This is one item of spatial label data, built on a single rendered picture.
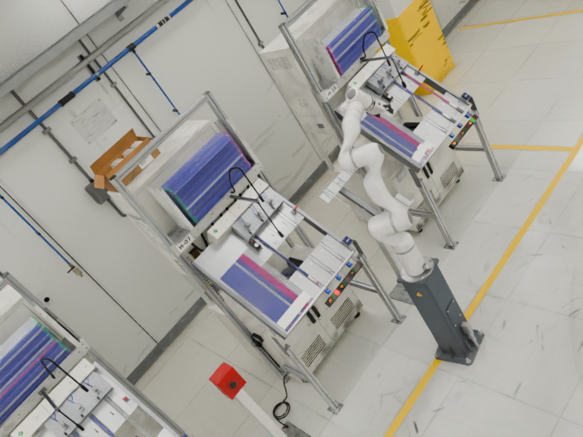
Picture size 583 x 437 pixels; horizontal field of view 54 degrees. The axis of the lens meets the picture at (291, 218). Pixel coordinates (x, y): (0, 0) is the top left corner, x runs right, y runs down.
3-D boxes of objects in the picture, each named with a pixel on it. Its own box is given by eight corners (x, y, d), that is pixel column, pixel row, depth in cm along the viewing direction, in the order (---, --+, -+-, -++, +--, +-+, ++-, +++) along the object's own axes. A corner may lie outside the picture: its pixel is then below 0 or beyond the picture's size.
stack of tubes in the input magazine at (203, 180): (252, 166, 351) (229, 132, 337) (196, 224, 331) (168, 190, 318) (241, 165, 361) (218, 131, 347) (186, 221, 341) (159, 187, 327)
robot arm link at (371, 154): (388, 229, 306) (416, 220, 299) (384, 240, 295) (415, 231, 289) (350, 146, 290) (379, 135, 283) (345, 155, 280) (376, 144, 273)
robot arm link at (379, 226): (415, 251, 299) (396, 218, 286) (382, 260, 306) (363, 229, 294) (415, 236, 308) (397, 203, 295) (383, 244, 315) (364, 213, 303)
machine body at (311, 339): (367, 310, 412) (328, 251, 381) (308, 388, 386) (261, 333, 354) (308, 290, 462) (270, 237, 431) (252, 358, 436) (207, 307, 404)
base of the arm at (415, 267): (439, 257, 313) (427, 234, 304) (425, 284, 304) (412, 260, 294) (409, 256, 326) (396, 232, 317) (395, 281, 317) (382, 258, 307)
